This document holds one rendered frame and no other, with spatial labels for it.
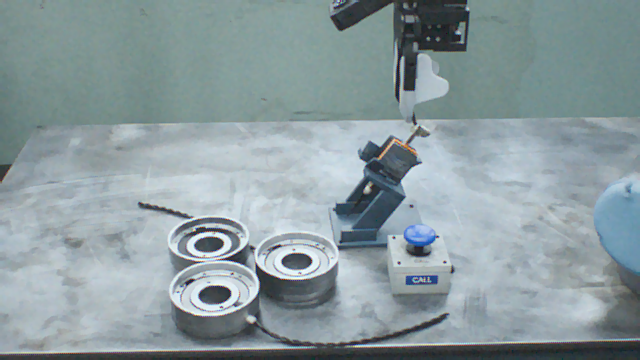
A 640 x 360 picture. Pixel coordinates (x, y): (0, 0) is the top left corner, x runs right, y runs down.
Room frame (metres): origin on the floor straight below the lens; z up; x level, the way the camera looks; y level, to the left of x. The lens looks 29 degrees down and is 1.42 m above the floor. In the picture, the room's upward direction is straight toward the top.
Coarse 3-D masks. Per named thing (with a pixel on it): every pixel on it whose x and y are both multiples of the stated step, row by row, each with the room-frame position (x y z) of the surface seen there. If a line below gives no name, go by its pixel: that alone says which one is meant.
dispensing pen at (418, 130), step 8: (416, 128) 0.95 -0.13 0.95; (424, 128) 0.96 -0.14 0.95; (392, 136) 0.96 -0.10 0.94; (408, 136) 0.96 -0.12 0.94; (384, 144) 0.96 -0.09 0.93; (408, 144) 0.95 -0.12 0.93; (376, 152) 0.96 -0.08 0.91; (384, 176) 0.95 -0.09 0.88; (368, 184) 0.95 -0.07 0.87; (368, 192) 0.95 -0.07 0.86; (360, 200) 0.95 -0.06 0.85; (352, 208) 0.95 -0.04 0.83
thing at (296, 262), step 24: (264, 240) 0.86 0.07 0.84; (288, 240) 0.87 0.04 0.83; (312, 240) 0.87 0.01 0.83; (264, 264) 0.83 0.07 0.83; (288, 264) 0.84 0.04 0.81; (312, 264) 0.82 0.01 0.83; (336, 264) 0.81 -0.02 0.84; (264, 288) 0.81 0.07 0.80; (288, 288) 0.78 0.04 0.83; (312, 288) 0.78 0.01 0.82
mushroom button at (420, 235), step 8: (416, 224) 0.84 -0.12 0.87; (408, 232) 0.83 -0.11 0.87; (416, 232) 0.83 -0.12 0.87; (424, 232) 0.83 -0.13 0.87; (432, 232) 0.83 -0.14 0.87; (408, 240) 0.82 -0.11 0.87; (416, 240) 0.81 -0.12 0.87; (424, 240) 0.81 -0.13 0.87; (432, 240) 0.82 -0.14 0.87; (416, 248) 0.83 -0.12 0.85
